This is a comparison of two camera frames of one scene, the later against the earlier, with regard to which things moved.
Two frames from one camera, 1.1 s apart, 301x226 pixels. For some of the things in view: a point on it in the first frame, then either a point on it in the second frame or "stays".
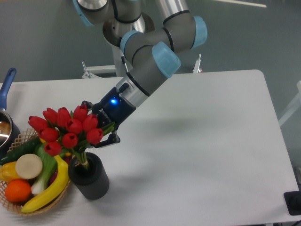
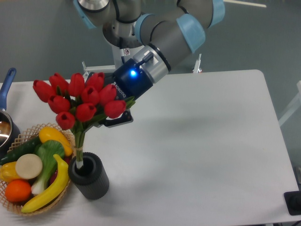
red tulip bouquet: x=62 y=130 → x=77 y=100
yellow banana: x=63 y=179 stays
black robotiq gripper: x=113 y=108 → x=130 y=80
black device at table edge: x=293 y=201 stays
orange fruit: x=18 y=190 stays
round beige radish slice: x=28 y=166 stays
